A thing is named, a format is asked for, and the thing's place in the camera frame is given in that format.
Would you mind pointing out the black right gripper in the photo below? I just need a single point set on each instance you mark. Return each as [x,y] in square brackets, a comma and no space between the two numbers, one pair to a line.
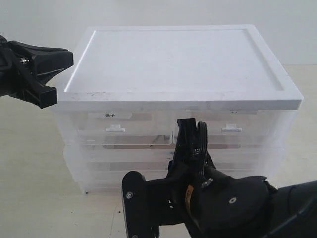
[208,202]

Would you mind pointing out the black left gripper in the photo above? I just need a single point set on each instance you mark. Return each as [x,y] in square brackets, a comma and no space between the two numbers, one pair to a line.
[25,77]

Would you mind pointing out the wide drawer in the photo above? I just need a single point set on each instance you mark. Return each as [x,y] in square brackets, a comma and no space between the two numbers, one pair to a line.
[112,180]
[157,159]

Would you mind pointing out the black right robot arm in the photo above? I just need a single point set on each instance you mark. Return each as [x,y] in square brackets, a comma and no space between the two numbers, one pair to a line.
[292,211]

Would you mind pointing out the top right small drawer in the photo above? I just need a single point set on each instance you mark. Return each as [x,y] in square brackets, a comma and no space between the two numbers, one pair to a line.
[233,127]

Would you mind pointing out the small drawer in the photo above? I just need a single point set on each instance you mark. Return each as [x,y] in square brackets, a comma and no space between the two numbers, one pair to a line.
[111,128]
[233,127]

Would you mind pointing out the top left small drawer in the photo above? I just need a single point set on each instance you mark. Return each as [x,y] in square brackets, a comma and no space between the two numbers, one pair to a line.
[111,128]

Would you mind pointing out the white translucent drawer cabinet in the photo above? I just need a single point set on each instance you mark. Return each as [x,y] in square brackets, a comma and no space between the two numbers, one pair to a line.
[175,69]

